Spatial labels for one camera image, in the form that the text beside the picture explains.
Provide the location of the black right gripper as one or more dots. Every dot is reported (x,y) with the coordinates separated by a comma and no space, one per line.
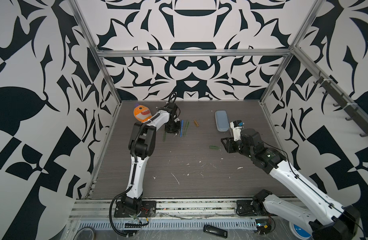
(229,146)

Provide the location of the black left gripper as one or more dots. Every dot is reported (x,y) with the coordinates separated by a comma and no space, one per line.
(177,130)

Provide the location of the blue pen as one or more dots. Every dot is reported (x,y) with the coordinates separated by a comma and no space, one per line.
(181,127)

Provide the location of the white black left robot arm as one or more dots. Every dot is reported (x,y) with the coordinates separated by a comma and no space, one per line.
(141,146)

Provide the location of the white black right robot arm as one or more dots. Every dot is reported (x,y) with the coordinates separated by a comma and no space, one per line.
(323,218)

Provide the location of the light blue pencil case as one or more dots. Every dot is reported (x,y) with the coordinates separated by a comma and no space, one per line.
(222,121)

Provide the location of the orange shark plush toy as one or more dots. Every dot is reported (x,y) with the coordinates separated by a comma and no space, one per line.
(142,113)

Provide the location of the black remote device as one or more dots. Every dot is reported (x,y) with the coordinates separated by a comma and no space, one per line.
(215,231)

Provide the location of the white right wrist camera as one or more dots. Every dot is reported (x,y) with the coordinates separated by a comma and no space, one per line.
(236,128)

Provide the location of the grey slotted cable duct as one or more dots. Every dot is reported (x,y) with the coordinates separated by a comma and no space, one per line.
(177,224)

